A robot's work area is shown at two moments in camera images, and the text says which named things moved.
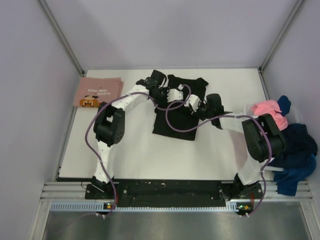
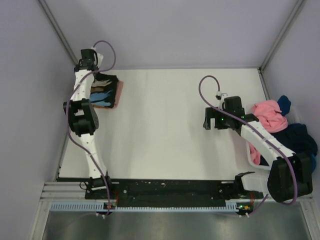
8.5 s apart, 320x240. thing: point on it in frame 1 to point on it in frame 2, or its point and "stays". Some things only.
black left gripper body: (161, 96) to (96, 66)
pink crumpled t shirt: (271, 107) stays
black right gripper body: (204, 112) to (221, 118)
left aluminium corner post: (62, 37) stays
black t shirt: (173, 119) to (103, 90)
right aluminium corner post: (260, 70) stays
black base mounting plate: (175, 193) stays
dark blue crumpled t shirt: (300, 146) stays
